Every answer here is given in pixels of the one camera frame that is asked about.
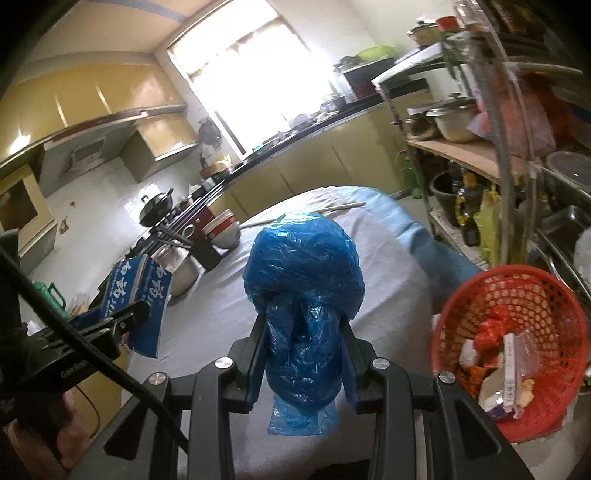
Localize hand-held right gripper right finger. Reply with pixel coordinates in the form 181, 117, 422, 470
339, 318, 536, 480

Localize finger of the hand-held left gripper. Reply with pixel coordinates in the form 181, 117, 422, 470
99, 301, 152, 334
68, 309, 101, 331

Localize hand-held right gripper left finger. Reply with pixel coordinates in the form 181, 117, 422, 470
67, 316, 271, 480

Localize blue white carton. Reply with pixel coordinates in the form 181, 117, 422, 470
99, 256, 174, 361

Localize blue plastic bag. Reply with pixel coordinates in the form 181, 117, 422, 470
242, 212, 365, 437

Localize red plastic basket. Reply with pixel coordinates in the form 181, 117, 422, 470
429, 264, 591, 444

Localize person's left hand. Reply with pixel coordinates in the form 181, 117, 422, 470
2, 390, 97, 480

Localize green jug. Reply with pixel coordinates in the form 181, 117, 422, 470
30, 281, 65, 319

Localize white tablecloth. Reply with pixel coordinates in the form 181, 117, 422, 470
117, 185, 444, 480

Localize metal pot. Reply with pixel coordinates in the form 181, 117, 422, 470
154, 244, 201, 296

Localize black container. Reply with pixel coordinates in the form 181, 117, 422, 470
189, 240, 222, 273

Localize black wok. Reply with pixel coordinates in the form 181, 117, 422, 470
139, 187, 176, 227

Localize white crumpled paper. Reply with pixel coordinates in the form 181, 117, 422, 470
458, 339, 483, 367

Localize stacked bowls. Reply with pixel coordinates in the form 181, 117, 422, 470
203, 209, 242, 250

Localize small white carton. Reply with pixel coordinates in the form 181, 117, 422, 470
478, 367, 509, 416

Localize small red plastic bag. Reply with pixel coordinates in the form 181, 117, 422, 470
475, 307, 513, 356

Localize blue cloth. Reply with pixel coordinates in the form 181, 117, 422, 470
318, 185, 483, 319

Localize wooden chopstick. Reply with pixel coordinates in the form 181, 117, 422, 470
318, 200, 368, 215

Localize range hood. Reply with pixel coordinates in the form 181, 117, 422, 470
39, 122, 139, 197

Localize clear plastic wrapper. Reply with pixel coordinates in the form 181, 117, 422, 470
515, 330, 548, 384

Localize dark glass bottle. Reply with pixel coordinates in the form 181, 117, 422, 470
455, 173, 481, 247

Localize black bucket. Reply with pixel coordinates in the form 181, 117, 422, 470
429, 171, 465, 213

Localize green plastic bottle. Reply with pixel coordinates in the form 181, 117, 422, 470
399, 150, 423, 200

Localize small fan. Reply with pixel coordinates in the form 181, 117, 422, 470
198, 117, 220, 148

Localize yellow plastic bag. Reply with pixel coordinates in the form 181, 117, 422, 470
473, 185, 504, 266

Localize yellow base cabinets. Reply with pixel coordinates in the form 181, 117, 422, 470
217, 88, 437, 217

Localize wooden shelf board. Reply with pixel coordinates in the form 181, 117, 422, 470
406, 136, 532, 185

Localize small lidded steel pot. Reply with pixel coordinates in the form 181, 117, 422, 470
405, 105, 439, 139

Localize steel tray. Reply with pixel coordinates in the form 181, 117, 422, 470
536, 205, 591, 278

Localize white plastic bag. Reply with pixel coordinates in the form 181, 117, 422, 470
573, 228, 591, 282

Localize metal storage rack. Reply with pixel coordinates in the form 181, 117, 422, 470
372, 0, 591, 296

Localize large lidded steel pot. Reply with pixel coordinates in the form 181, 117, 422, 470
425, 92, 483, 144

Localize window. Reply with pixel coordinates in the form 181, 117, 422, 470
166, 0, 338, 155

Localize black microwave oven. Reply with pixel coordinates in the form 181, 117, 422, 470
339, 60, 432, 100

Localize round clear lidded container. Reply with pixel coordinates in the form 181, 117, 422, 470
545, 150, 591, 197

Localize green plastic basin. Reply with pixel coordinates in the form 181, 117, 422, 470
355, 45, 393, 63

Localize lidded cooking pot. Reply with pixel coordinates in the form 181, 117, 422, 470
406, 17, 441, 47

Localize black cable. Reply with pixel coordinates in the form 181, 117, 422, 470
0, 247, 192, 457

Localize yellow wall cabinets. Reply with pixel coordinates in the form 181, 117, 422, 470
0, 60, 204, 185

